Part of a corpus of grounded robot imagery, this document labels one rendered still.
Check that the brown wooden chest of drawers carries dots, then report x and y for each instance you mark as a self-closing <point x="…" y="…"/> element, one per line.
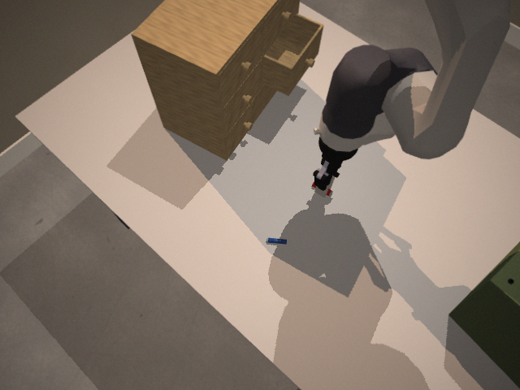
<point x="183" y="46"/>

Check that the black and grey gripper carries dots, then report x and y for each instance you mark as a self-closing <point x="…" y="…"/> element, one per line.
<point x="331" y="160"/>

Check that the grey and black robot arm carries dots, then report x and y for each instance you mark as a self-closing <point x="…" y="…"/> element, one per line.
<point x="471" y="33"/>

